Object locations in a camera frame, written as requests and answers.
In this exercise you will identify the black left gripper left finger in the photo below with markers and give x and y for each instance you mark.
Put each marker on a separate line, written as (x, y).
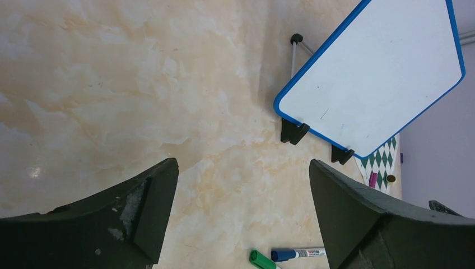
(123, 226)

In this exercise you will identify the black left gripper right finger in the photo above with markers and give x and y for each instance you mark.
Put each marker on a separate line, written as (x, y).
(364, 228)

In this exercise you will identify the blue marker pen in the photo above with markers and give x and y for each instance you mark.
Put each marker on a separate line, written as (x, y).
(283, 255)

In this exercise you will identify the blue framed whiteboard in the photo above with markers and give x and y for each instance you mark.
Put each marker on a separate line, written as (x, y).
(383, 66)

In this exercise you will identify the purple marker pen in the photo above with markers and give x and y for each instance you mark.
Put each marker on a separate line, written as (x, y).
(373, 179)

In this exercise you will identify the small wooden cylinder piece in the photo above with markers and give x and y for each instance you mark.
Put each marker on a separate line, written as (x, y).
(391, 179)

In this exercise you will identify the green white chessboard mat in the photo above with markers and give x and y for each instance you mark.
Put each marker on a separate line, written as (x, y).
(383, 162)

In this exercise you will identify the green marker pen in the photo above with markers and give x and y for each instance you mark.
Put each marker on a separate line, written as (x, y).
(260, 261)

